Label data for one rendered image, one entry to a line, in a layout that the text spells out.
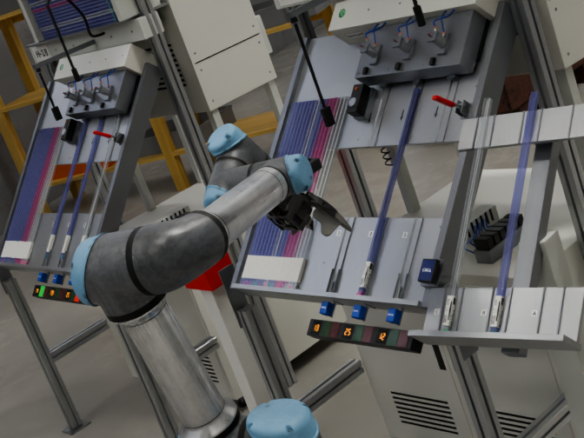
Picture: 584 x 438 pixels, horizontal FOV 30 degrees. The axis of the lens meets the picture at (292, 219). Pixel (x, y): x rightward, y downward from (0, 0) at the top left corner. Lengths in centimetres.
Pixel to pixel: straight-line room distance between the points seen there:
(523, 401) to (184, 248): 126
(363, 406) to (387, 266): 122
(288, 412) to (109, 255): 43
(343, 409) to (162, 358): 178
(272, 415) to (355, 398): 172
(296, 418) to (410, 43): 101
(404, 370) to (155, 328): 128
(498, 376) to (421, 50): 83
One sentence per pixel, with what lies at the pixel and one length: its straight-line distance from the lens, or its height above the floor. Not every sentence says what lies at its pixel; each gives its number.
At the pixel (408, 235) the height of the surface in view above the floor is 82.
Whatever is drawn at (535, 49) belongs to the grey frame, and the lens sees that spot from 251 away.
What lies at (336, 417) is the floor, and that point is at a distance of 358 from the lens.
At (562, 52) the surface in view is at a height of 104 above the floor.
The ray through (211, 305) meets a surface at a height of 56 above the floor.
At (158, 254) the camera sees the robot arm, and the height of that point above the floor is 115.
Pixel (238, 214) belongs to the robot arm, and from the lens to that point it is 187.
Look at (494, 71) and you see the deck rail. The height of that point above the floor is 109.
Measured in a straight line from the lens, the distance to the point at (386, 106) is 263.
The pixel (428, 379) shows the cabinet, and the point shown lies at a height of 29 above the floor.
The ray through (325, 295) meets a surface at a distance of 251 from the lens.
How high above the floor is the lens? 162
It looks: 16 degrees down
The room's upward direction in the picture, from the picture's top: 20 degrees counter-clockwise
